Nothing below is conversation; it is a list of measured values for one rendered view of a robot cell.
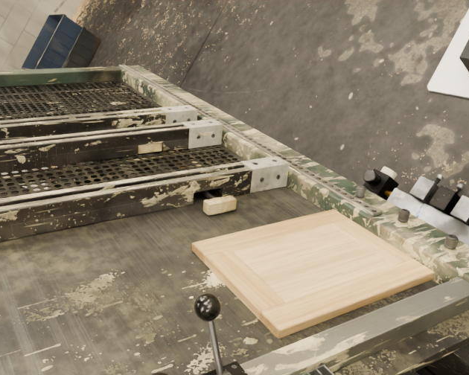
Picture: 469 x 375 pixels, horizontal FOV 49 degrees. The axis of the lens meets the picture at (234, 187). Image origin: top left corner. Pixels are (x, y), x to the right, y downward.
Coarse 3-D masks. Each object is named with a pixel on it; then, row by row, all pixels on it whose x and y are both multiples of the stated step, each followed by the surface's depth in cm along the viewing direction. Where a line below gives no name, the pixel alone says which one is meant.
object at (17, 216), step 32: (256, 160) 142; (64, 192) 114; (96, 192) 115; (128, 192) 118; (160, 192) 123; (192, 192) 128; (224, 192) 134; (0, 224) 105; (32, 224) 109; (64, 224) 113
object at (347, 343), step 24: (432, 288) 98; (456, 288) 99; (384, 312) 90; (408, 312) 90; (432, 312) 91; (456, 312) 97; (312, 336) 82; (336, 336) 83; (360, 336) 83; (384, 336) 85; (408, 336) 90; (264, 360) 77; (288, 360) 77; (312, 360) 77; (336, 360) 80
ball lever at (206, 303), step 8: (200, 296) 70; (208, 296) 70; (216, 296) 71; (200, 304) 69; (208, 304) 69; (216, 304) 70; (200, 312) 69; (208, 312) 69; (216, 312) 70; (208, 320) 70; (208, 328) 70; (216, 336) 71; (216, 344) 70; (216, 352) 70; (216, 360) 70; (216, 368) 70
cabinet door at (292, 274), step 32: (288, 224) 121; (320, 224) 122; (352, 224) 124; (224, 256) 106; (256, 256) 107; (288, 256) 108; (320, 256) 110; (352, 256) 111; (384, 256) 111; (256, 288) 96; (288, 288) 98; (320, 288) 99; (352, 288) 99; (384, 288) 100; (288, 320) 89; (320, 320) 91
